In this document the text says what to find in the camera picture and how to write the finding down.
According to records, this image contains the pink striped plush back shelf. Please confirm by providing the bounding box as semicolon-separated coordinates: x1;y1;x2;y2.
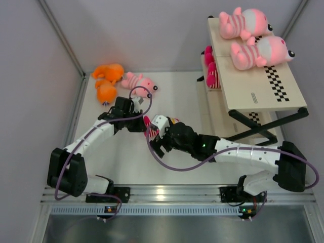
218;7;273;41

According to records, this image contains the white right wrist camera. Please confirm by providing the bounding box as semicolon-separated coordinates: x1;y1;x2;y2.
151;114;170;136

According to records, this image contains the grey slotted cable duct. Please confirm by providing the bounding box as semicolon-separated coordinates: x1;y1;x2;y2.
51;205;242;216

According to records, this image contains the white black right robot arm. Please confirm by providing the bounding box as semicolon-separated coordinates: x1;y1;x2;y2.
149;122;306;201

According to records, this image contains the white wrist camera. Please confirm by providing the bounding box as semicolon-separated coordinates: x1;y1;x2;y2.
131;97;144;113
151;114;170;136

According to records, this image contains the orange plush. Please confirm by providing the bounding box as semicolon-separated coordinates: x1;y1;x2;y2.
92;63;124;82
95;79;117;106

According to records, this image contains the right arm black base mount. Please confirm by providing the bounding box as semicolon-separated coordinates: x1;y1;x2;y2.
219;186;251;203

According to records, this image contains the orange plush upper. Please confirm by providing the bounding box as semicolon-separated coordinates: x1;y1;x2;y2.
92;63;124;82

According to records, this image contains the pink striped plush front shelf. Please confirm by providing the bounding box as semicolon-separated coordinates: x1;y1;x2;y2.
230;36;295;70

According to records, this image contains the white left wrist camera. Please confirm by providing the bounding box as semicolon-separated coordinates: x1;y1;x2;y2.
131;97;144;113

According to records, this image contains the small pink striped plush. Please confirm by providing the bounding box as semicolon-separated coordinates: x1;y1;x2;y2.
121;72;158;98

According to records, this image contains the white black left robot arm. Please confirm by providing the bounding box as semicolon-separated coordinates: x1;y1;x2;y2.
47;97;146;202

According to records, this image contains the magenta plush on lower shelf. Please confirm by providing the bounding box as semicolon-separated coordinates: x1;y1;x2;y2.
204;46;220;89

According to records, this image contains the pink striped plush shelf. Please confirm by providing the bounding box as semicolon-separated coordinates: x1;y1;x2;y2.
218;7;273;41
230;36;295;70

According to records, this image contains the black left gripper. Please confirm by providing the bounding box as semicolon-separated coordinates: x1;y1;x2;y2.
123;109;147;132

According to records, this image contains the cream two-tier folding shelf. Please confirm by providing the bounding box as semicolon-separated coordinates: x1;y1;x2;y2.
196;16;308;145

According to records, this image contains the orange plush lower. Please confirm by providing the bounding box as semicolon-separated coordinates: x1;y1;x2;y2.
95;79;117;106

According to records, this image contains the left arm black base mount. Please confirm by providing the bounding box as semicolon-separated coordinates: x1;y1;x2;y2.
86;186;131;204

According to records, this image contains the aluminium rail frame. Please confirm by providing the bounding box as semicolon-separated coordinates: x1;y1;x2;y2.
40;184;314;205

